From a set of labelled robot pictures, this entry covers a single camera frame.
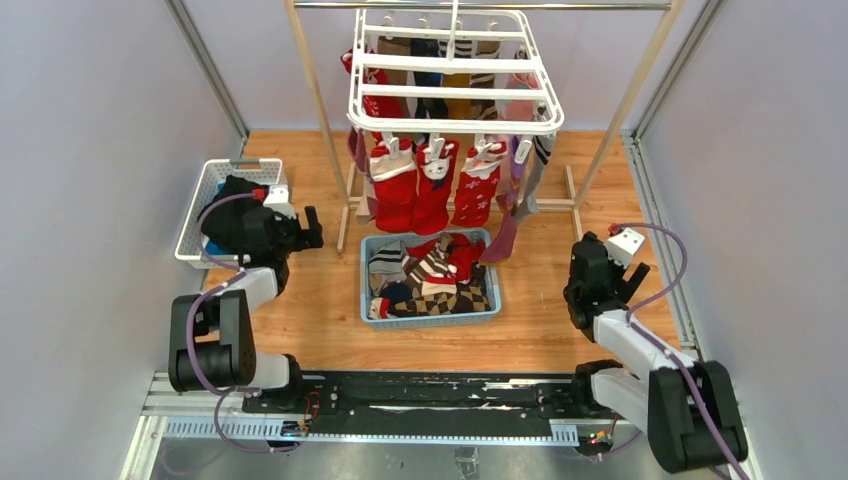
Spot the brown yellow argyle sock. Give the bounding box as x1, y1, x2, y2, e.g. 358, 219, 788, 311
384, 282, 491, 318

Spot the pink green hanging sock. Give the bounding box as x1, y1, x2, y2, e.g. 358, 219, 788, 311
506, 46, 539, 90

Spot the brown beige striped sock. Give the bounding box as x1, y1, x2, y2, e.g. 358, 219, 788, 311
404, 247, 456, 288

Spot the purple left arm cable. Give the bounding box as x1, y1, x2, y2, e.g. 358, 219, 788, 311
184, 188, 313, 458

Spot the brown white striped hanging sock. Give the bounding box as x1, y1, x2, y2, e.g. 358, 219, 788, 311
456, 40, 501, 120

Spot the red animal face sock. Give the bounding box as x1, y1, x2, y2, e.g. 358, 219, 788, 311
411, 139, 459, 236

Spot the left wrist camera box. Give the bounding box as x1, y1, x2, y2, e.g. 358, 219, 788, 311
263, 184, 297, 219

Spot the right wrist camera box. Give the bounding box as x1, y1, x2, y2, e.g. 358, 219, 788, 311
603, 227, 646, 270

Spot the red santa snowflake sock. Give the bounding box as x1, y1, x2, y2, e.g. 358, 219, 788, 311
451, 147, 509, 228

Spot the maroon purple striped hanging sock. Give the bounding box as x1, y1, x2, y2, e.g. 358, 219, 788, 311
347, 127, 378, 224

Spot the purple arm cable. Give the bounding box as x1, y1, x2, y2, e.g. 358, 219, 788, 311
608, 222, 753, 480
184, 188, 313, 458

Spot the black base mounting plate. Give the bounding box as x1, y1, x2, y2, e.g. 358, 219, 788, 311
242, 370, 631, 445

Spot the white hanger clip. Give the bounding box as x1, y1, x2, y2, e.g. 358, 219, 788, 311
469, 135, 509, 163
425, 132, 445, 163
381, 131, 400, 158
513, 135, 534, 165

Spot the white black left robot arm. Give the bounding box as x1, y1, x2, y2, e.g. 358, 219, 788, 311
167, 176, 324, 413

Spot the grey black-striped sock in basket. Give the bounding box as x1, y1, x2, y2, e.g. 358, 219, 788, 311
367, 240, 409, 295

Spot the wooden drying rack stand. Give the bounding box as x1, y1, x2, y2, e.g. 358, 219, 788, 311
284, 0, 684, 256

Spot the maroon yellow purple long sock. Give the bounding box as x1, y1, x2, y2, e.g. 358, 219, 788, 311
480, 136, 526, 265

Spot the grey black-striped hanging sock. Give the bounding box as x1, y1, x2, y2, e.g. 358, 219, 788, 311
512, 133, 557, 225

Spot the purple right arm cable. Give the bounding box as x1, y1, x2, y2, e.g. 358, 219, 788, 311
608, 222, 753, 480

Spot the black blue hanging sock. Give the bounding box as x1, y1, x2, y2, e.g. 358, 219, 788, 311
410, 38, 448, 119

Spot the red snowflake hanging sock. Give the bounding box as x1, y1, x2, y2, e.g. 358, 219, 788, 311
340, 46, 409, 122

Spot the blue plastic laundry basket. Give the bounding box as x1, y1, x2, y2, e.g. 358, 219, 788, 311
359, 228, 502, 330

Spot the red beige christmas sock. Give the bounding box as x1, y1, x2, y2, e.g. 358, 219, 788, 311
368, 138, 418, 233

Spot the red pompom sock in basket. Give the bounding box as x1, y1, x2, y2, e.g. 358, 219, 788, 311
406, 232, 486, 283

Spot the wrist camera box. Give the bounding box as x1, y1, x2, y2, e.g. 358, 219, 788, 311
263, 184, 297, 219
603, 227, 646, 270

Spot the white plastic sock hanger frame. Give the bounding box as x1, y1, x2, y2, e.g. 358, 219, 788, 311
346, 1, 565, 135

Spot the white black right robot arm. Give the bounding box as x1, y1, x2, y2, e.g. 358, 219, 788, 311
563, 222, 749, 478

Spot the white perforated side basket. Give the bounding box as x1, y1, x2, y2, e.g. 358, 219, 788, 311
174, 157, 287, 271

